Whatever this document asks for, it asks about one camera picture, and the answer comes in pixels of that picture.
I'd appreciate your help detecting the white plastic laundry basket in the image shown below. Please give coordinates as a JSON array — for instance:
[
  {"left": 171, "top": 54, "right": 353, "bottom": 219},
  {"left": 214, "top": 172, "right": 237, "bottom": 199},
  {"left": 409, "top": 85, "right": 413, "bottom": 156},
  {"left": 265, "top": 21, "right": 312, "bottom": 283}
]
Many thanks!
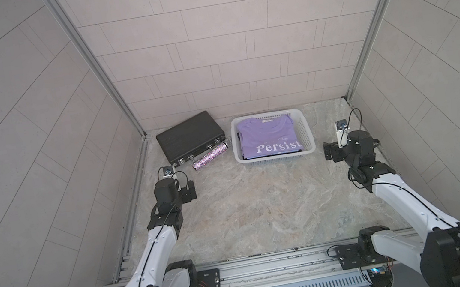
[{"left": 230, "top": 108, "right": 317, "bottom": 165}]

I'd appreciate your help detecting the black briefcase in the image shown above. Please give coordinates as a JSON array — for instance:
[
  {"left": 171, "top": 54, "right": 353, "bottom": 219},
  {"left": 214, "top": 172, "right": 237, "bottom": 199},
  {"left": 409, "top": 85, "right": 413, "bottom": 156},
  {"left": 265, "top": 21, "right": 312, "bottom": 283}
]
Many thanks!
[{"left": 156, "top": 111, "right": 226, "bottom": 167}]

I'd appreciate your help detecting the right circuit board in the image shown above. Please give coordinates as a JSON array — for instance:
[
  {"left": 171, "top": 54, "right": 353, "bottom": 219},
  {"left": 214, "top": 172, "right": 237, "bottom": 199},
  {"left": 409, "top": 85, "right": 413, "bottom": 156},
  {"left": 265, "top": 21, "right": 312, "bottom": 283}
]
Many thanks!
[{"left": 366, "top": 266, "right": 394, "bottom": 287}]

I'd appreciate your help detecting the aluminium corner profile right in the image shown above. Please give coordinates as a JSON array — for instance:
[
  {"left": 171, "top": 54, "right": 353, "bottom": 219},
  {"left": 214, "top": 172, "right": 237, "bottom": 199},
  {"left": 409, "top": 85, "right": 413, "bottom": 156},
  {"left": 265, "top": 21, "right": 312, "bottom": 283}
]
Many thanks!
[{"left": 344, "top": 0, "right": 391, "bottom": 104}]

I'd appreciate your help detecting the aluminium corner profile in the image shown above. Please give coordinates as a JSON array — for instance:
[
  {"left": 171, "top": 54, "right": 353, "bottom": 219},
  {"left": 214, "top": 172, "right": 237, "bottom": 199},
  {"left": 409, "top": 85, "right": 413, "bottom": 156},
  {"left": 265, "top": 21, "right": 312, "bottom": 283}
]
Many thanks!
[
  {"left": 43, "top": 0, "right": 146, "bottom": 140},
  {"left": 344, "top": 0, "right": 391, "bottom": 104}
]

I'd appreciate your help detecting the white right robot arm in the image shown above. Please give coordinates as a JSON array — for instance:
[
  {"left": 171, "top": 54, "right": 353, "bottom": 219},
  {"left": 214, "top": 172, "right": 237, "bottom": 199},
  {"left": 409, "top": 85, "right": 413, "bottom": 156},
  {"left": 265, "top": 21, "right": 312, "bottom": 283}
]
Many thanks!
[{"left": 323, "top": 130, "right": 460, "bottom": 287}]

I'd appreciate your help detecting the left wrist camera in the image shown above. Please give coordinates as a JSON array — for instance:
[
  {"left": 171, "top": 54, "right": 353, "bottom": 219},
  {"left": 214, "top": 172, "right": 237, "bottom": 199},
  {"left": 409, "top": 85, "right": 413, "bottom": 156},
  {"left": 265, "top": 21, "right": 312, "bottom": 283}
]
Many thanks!
[{"left": 161, "top": 165, "right": 176, "bottom": 180}]

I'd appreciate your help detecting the aluminium front rail frame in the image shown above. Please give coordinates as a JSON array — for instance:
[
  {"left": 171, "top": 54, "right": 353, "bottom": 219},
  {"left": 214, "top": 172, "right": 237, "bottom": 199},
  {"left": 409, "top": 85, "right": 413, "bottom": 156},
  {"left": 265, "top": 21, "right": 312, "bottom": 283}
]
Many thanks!
[{"left": 83, "top": 218, "right": 460, "bottom": 287}]

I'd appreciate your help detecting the purple Persist t-shirt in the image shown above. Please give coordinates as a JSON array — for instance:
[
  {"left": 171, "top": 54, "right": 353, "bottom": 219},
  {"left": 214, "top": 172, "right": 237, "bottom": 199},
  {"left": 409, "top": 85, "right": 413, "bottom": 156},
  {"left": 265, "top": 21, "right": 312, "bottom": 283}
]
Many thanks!
[{"left": 237, "top": 114, "right": 303, "bottom": 160}]

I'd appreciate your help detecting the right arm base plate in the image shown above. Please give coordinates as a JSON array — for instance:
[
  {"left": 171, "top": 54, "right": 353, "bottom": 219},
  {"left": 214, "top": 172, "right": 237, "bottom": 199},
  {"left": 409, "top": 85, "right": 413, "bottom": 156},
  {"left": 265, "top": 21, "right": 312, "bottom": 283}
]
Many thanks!
[{"left": 326, "top": 241, "right": 388, "bottom": 270}]

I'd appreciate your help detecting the purple glitter cylinder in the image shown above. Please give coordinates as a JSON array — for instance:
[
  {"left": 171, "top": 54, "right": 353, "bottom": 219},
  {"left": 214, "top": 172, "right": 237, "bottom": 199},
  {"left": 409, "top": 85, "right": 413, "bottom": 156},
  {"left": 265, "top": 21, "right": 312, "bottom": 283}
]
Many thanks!
[{"left": 192, "top": 141, "right": 229, "bottom": 171}]

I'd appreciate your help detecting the aluminium corner profile left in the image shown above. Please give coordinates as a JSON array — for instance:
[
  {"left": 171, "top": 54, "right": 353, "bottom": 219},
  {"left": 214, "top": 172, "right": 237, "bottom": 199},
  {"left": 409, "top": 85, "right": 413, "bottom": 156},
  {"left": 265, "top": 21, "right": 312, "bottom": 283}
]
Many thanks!
[{"left": 43, "top": 0, "right": 146, "bottom": 140}]

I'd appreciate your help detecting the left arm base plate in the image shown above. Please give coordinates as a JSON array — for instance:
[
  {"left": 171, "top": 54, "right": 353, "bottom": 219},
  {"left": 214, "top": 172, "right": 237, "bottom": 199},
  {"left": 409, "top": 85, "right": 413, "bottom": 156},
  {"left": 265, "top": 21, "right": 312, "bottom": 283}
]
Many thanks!
[{"left": 190, "top": 268, "right": 221, "bottom": 287}]

